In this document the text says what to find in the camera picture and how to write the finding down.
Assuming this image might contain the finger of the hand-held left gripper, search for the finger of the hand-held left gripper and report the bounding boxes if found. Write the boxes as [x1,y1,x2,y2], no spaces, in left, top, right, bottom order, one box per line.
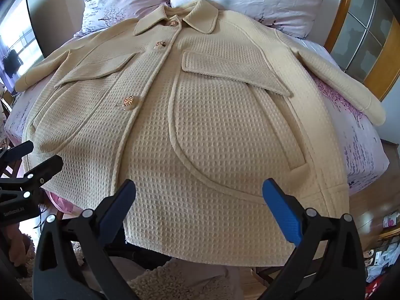
[0,140,35,167]
[0,154,64,198]

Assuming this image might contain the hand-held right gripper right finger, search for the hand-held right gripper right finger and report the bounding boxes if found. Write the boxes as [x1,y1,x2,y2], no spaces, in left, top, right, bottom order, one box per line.
[258,177,368,300]

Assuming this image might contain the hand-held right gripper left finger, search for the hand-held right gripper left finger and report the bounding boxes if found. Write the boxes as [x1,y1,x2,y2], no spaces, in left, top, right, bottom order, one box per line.
[32,179,140,300]

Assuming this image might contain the cream waffle knit jacket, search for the cream waffle knit jacket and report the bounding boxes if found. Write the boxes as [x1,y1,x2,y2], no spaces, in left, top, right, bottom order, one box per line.
[15,0,386,268]

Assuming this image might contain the person's left forearm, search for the person's left forearm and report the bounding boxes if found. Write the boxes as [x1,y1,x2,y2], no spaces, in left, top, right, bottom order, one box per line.
[0,223,36,276]

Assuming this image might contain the person's cream fleece clothing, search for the person's cream fleece clothing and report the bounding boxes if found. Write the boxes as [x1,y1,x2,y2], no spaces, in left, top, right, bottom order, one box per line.
[109,256,251,300]

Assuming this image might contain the pink floral bed sheet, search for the pink floral bed sheet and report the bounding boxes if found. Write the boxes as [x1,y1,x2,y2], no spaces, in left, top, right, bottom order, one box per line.
[3,37,391,198]

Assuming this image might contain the black flat screen television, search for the black flat screen television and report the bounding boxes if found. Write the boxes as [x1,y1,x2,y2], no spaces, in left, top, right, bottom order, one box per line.
[0,0,45,95]

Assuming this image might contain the cluttered wooden side cabinet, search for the cluttered wooden side cabinet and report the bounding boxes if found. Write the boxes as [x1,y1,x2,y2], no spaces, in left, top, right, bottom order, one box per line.
[364,209,400,288]

